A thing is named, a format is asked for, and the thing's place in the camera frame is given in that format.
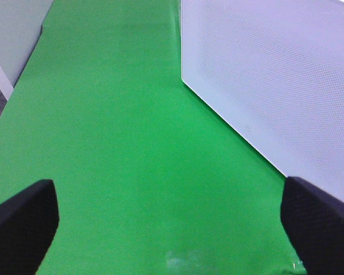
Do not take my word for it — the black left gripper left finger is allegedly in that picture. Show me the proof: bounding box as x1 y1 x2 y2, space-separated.
0 179 59 274

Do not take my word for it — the white microwave door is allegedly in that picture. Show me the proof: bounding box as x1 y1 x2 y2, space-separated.
181 1 344 202

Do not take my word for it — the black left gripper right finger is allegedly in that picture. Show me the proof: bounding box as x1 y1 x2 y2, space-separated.
280 176 344 274

